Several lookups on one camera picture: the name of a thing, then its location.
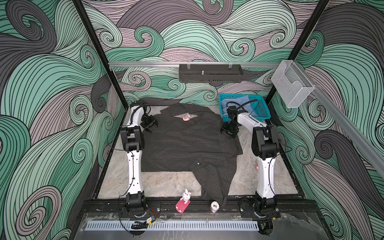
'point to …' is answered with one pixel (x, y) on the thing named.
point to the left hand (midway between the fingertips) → (155, 125)
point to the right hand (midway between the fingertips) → (224, 133)
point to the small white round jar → (215, 206)
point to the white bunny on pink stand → (184, 202)
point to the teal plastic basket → (253, 104)
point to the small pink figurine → (186, 117)
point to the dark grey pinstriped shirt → (188, 136)
